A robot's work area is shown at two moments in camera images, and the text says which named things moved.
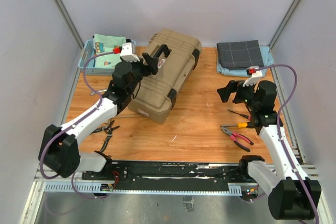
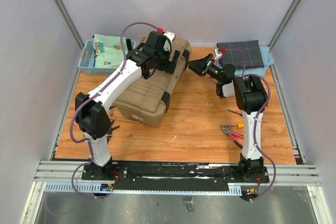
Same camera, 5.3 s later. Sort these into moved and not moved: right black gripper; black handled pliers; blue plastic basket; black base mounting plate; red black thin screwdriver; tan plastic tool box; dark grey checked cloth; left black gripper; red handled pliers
Moved: tan plastic tool box; left black gripper; right black gripper
Not moved: black handled pliers; black base mounting plate; red handled pliers; dark grey checked cloth; red black thin screwdriver; blue plastic basket
